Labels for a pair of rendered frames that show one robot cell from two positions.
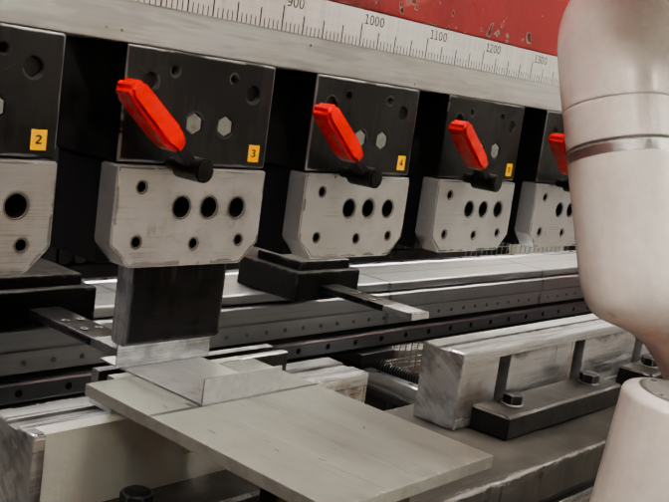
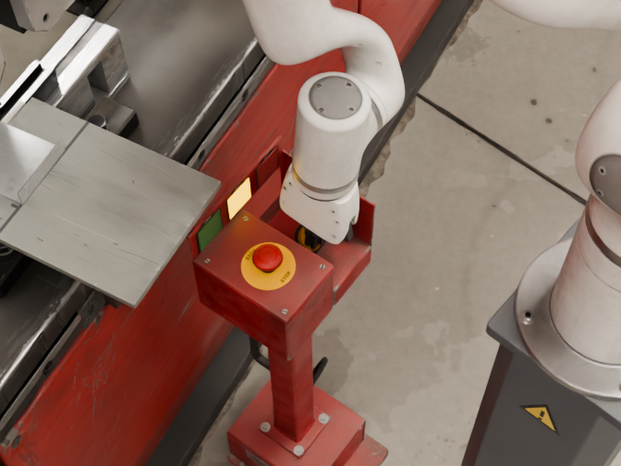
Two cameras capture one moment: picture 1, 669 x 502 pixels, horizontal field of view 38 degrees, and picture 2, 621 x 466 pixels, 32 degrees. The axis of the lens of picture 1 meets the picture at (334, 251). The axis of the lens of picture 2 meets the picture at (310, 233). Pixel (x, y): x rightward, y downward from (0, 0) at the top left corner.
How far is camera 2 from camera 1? 75 cm
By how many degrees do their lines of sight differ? 50
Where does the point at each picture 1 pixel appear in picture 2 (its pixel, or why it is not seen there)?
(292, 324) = not seen: outside the picture
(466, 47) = not seen: outside the picture
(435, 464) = (185, 214)
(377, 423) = (140, 170)
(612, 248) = (271, 32)
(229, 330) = not seen: outside the picture
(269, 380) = (56, 153)
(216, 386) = (26, 190)
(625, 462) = (307, 147)
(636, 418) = (308, 128)
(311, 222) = (38, 14)
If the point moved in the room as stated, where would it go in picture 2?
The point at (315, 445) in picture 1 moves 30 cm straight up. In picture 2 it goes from (107, 226) to (48, 41)
